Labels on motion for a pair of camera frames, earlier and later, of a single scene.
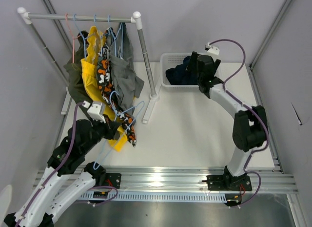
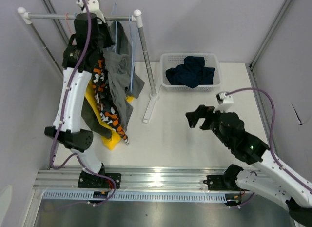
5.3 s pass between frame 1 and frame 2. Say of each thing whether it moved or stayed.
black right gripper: moved
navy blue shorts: stayed
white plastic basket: stayed
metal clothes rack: stayed
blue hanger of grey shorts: moved
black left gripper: moved
